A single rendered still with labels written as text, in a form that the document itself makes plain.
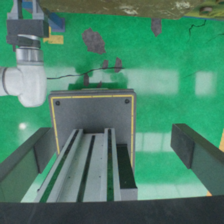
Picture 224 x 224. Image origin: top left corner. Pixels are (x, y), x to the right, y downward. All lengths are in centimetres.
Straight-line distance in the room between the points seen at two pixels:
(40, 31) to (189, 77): 142
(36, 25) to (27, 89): 21
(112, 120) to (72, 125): 33
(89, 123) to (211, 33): 140
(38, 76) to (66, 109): 72
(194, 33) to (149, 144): 118
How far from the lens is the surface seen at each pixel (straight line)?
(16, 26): 66
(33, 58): 61
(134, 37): 157
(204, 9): 89
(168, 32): 165
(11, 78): 62
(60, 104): 130
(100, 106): 124
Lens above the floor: 153
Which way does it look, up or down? 74 degrees down
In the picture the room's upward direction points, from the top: 176 degrees clockwise
